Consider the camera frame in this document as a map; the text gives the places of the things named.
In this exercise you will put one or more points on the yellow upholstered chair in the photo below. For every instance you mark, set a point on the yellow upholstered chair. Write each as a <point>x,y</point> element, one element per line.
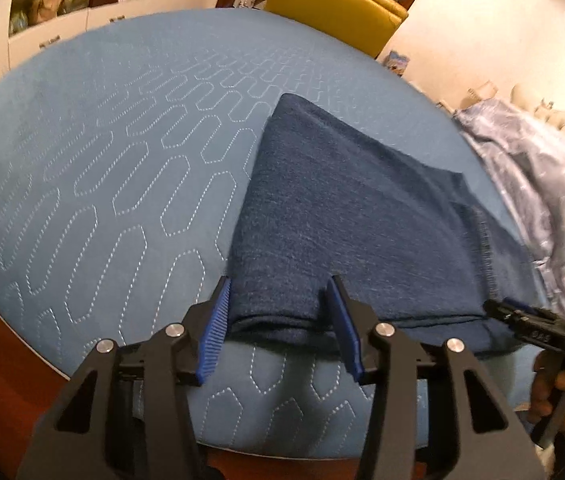
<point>342,5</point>

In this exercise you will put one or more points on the blue quilted bedspread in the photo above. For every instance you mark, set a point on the blue quilted bedspread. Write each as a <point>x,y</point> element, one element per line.
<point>112,170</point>

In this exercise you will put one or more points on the white built-in cabinet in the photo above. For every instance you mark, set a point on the white built-in cabinet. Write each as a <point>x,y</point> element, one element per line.
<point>42,25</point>

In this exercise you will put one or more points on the brown paper bag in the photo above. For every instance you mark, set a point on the brown paper bag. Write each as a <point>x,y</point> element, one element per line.
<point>46,7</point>

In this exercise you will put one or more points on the person's right hand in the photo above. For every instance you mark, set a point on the person's right hand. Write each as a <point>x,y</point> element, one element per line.
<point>544,390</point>

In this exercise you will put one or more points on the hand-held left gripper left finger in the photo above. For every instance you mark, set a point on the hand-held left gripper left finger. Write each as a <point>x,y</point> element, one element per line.
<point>215,327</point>

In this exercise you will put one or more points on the dark blue pants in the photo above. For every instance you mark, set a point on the dark blue pants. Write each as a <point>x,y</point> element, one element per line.
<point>342,220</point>

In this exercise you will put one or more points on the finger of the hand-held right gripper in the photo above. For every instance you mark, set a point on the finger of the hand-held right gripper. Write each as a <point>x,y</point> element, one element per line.
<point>537,311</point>
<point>504,312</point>

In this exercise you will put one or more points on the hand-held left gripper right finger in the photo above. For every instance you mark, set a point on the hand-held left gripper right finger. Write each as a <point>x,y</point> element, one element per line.
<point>346,330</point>

